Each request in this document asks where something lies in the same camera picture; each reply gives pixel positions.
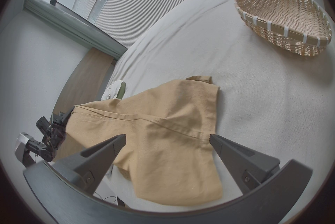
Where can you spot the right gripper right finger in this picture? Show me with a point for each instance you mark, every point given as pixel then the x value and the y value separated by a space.
pixel 235 157

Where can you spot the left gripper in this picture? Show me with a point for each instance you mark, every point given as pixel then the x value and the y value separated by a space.
pixel 57 118

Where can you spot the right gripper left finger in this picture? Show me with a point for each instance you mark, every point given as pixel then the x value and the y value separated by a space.
pixel 100 155

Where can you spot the tan shorts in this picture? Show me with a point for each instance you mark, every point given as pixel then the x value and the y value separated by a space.
pixel 167 123

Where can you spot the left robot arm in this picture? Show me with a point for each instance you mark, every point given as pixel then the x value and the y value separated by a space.
pixel 53 139

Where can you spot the white and green garment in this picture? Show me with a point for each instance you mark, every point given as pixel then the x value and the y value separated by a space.
pixel 113 89

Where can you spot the round woven basket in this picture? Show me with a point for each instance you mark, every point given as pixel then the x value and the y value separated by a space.
pixel 288 11

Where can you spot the blue-green curtain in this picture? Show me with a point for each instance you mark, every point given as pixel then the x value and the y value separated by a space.
pixel 78 26

